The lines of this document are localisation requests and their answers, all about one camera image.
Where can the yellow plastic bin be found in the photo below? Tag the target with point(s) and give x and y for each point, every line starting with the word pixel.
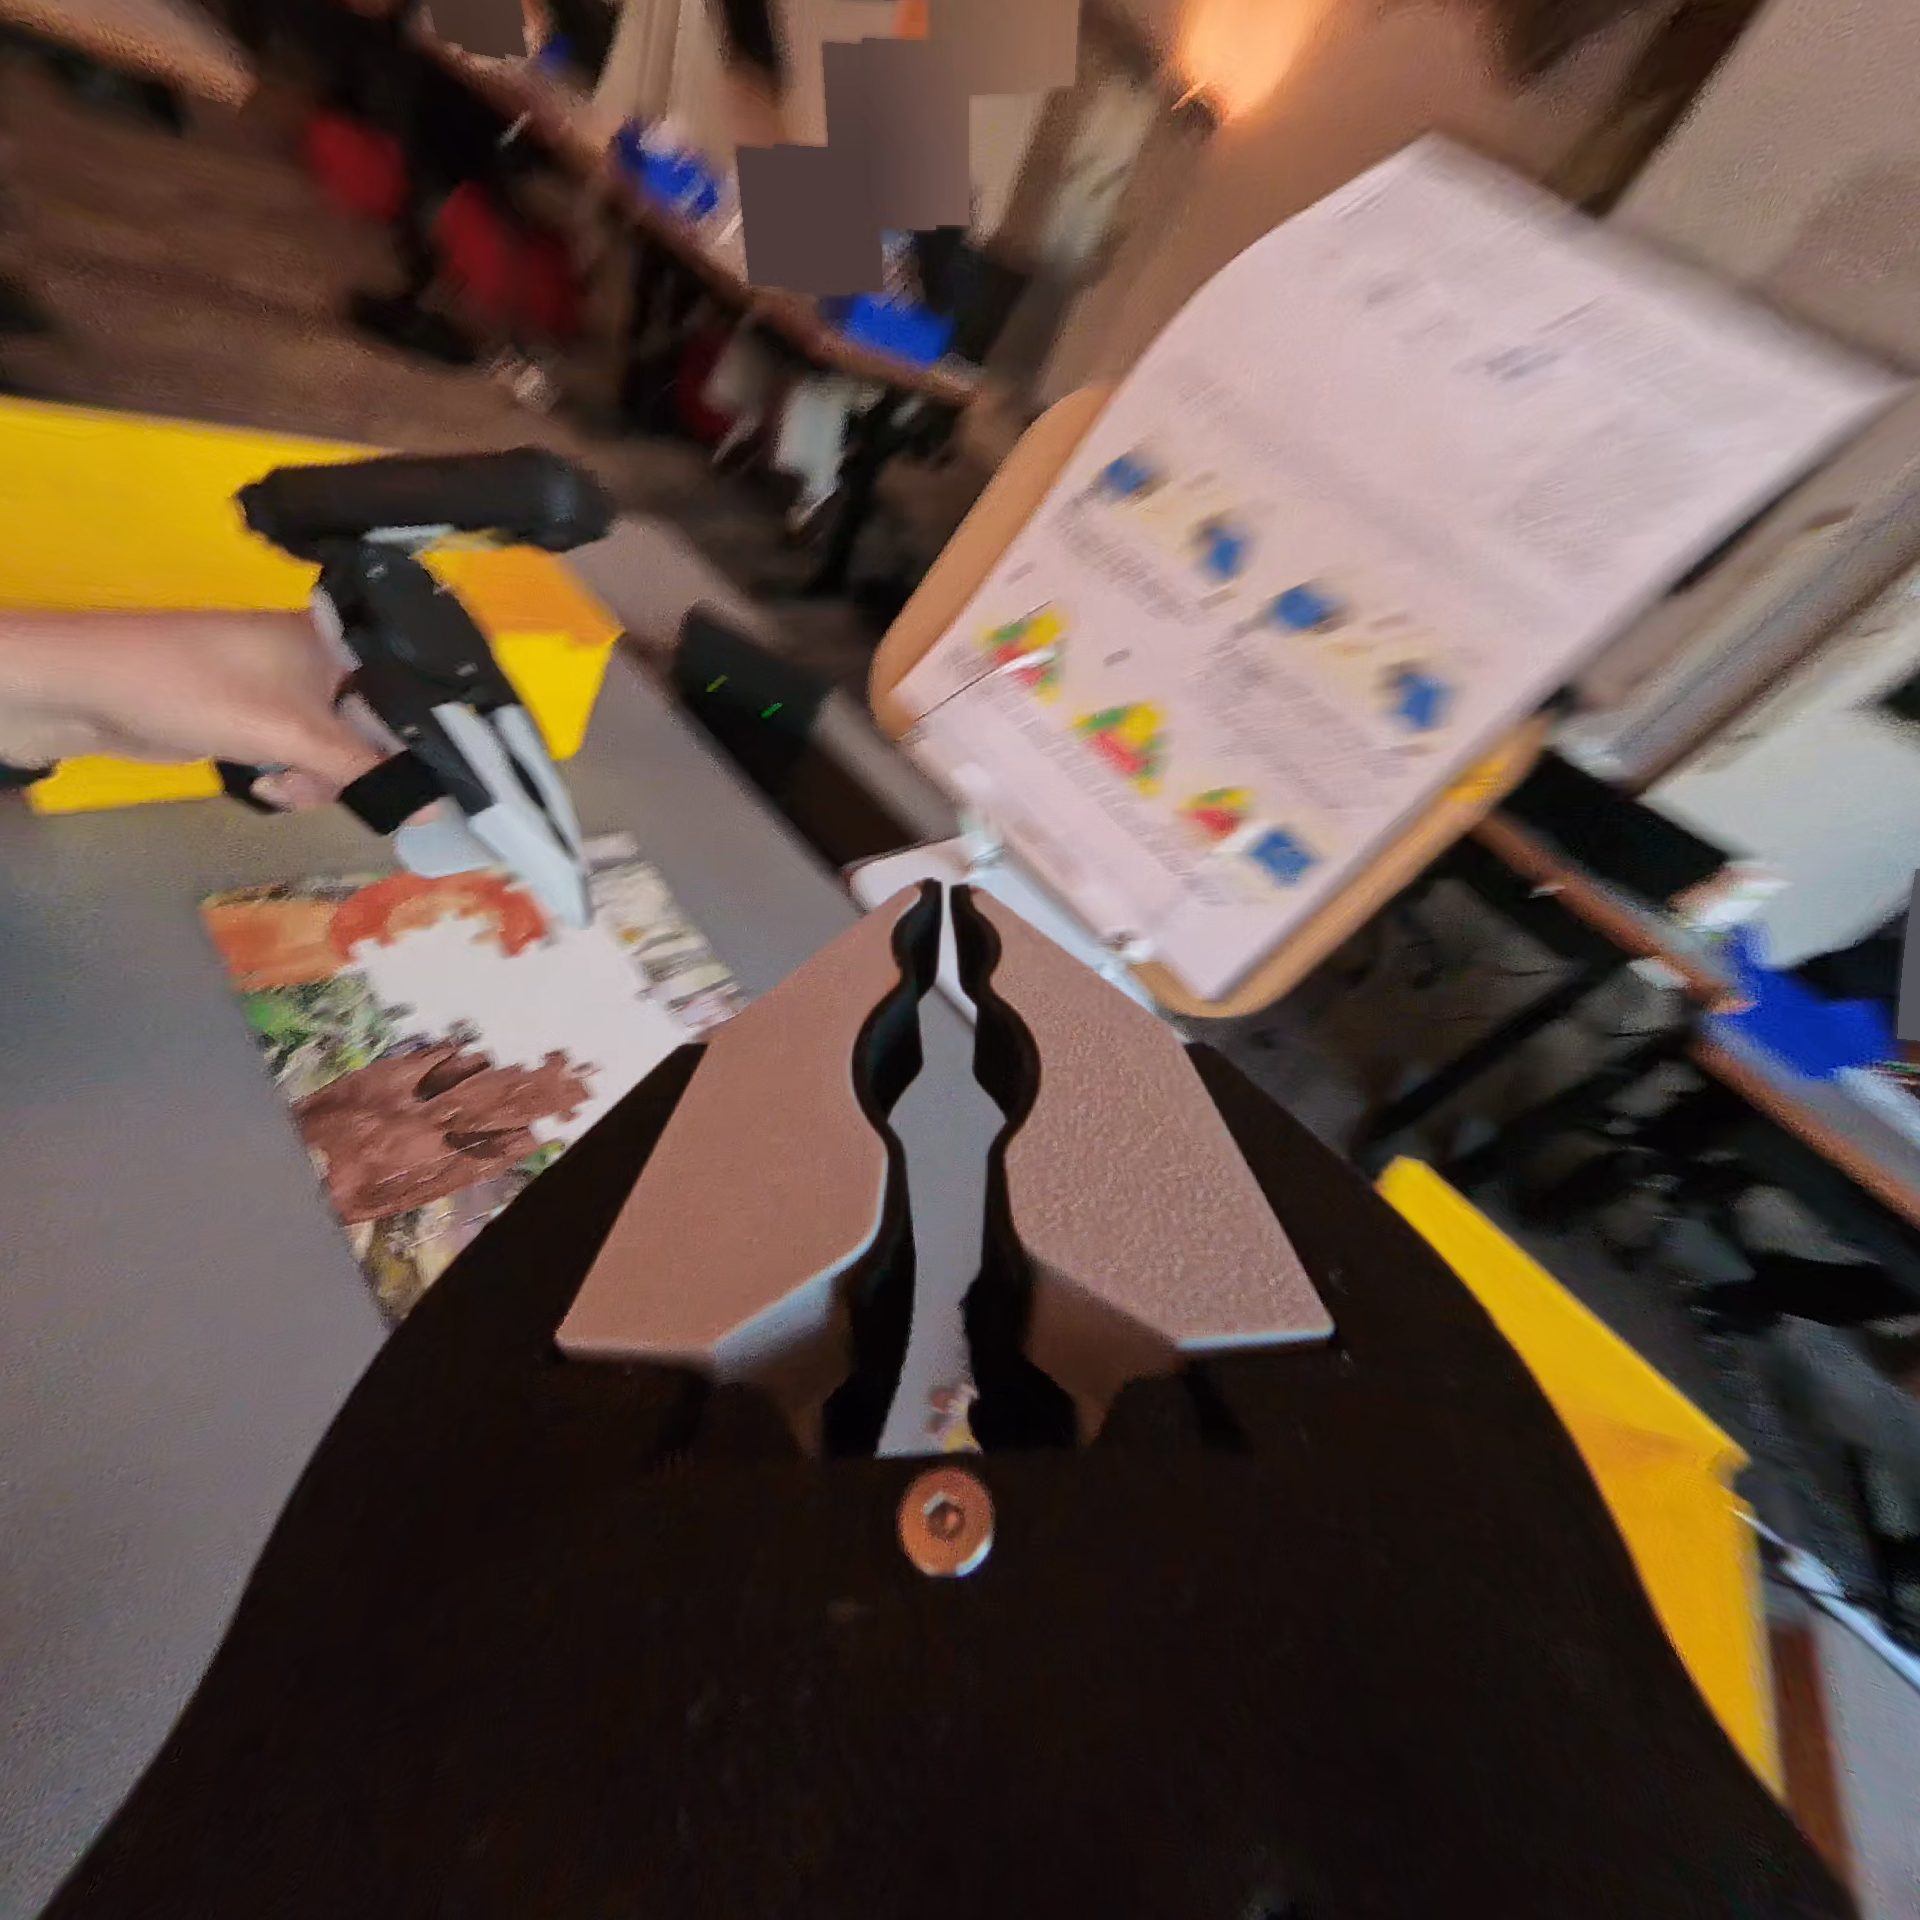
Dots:
pixel 1622 1424
pixel 121 509

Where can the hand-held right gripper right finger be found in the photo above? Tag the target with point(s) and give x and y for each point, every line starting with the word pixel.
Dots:
pixel 1140 1199

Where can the blue storage bin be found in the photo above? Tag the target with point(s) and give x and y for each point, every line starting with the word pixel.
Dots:
pixel 892 326
pixel 668 172
pixel 1809 1012

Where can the wooden workbench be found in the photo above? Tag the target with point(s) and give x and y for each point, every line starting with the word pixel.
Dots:
pixel 809 322

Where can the person's left hand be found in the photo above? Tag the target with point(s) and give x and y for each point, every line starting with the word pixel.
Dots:
pixel 149 691

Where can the black box with green lights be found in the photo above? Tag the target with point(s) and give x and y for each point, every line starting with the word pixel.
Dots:
pixel 743 697

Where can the white paper sheet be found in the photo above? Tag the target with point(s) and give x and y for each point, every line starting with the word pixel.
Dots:
pixel 1426 449

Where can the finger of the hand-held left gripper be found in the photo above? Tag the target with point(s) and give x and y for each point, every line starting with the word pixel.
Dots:
pixel 487 795
pixel 548 795

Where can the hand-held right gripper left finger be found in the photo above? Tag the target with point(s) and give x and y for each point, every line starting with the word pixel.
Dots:
pixel 751 1199

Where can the jigsaw puzzle board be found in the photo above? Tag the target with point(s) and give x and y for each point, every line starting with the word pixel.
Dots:
pixel 480 1006

